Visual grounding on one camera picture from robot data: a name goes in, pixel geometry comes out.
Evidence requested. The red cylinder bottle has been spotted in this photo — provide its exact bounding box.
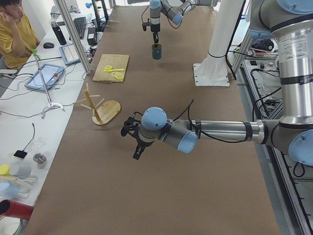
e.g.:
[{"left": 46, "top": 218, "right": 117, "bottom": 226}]
[{"left": 0, "top": 199, "right": 34, "bottom": 220}]

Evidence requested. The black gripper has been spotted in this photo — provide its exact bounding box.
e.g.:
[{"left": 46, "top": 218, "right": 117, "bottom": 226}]
[
  {"left": 151, "top": 24, "right": 160, "bottom": 45},
  {"left": 132, "top": 133, "right": 147, "bottom": 160}
]

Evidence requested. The black computer mouse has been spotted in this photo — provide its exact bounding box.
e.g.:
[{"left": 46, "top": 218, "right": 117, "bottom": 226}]
[{"left": 43, "top": 42, "right": 54, "bottom": 49}]

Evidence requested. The blue teach pendant tablet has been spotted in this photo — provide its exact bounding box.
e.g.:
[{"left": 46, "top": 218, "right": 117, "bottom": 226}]
[{"left": 24, "top": 63, "right": 65, "bottom": 92}]

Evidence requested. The aluminium frame post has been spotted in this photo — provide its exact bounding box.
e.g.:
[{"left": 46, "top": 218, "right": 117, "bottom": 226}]
[{"left": 55, "top": 0, "right": 91, "bottom": 75}]

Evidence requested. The black keyboard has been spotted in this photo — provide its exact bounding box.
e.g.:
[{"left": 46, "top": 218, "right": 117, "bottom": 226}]
[{"left": 73, "top": 17, "right": 87, "bottom": 39}]

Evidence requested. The grey cup lying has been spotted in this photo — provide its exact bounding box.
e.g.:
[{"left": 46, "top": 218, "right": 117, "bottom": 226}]
[{"left": 9, "top": 164, "right": 31, "bottom": 179}]

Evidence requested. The black power adapter box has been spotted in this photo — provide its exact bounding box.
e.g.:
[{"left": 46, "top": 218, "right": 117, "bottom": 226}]
[{"left": 87, "top": 27, "right": 97, "bottom": 46}]

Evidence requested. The metal stand with green clip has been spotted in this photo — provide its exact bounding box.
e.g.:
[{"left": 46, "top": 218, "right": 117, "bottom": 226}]
[{"left": 31, "top": 49, "right": 65, "bottom": 119}]

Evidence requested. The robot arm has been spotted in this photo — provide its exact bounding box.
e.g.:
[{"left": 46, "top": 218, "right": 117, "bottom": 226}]
[
  {"left": 121, "top": 0, "right": 313, "bottom": 165},
  {"left": 142, "top": 0, "right": 218, "bottom": 47}
]

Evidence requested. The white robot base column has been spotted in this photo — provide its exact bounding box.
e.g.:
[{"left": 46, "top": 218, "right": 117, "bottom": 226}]
[{"left": 193, "top": 0, "right": 246, "bottom": 87}]

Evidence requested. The black square sensor pad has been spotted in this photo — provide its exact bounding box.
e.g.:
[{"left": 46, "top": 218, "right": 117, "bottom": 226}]
[{"left": 13, "top": 150, "right": 27, "bottom": 159}]

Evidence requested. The blue mug yellow inside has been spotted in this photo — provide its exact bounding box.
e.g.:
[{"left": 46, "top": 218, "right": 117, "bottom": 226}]
[{"left": 151, "top": 44, "right": 162, "bottom": 60}]

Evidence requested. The yellow plastic knife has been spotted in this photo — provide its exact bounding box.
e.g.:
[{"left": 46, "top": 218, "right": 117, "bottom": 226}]
[{"left": 103, "top": 69, "right": 125, "bottom": 72}]

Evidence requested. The light blue cup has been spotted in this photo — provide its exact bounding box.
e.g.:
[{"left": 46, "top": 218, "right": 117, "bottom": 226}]
[{"left": 0, "top": 181, "right": 20, "bottom": 199}]

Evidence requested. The wooden cup storage rack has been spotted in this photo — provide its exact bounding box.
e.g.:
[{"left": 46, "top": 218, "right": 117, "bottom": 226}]
[{"left": 73, "top": 83, "right": 121, "bottom": 126}]

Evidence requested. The small metal cup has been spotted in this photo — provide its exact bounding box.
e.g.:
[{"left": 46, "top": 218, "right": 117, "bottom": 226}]
[{"left": 33, "top": 153, "right": 47, "bottom": 169}]

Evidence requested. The black water bottle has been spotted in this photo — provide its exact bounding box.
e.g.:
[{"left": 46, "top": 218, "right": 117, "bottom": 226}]
[{"left": 50, "top": 21, "right": 67, "bottom": 46}]

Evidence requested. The yellow cup lying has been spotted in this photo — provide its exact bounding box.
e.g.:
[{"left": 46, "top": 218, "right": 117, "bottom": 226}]
[{"left": 0, "top": 164, "right": 11, "bottom": 176}]

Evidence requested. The wooden cutting board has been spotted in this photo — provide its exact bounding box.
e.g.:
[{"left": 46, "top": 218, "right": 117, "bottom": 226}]
[{"left": 92, "top": 54, "right": 130, "bottom": 83}]

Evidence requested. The person in yellow shirt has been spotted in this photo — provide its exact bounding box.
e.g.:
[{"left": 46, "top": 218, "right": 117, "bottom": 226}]
[{"left": 0, "top": 0, "right": 40, "bottom": 69}]

